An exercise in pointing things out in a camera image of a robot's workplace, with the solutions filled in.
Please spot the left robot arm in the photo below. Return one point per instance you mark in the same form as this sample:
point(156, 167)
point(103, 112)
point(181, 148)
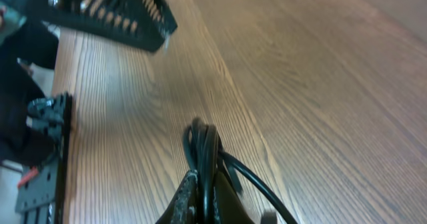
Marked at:
point(143, 24)

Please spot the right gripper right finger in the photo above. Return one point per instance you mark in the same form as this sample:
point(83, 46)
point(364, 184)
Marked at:
point(227, 207)

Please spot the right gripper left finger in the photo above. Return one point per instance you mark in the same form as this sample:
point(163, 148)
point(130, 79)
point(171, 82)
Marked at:
point(182, 209)

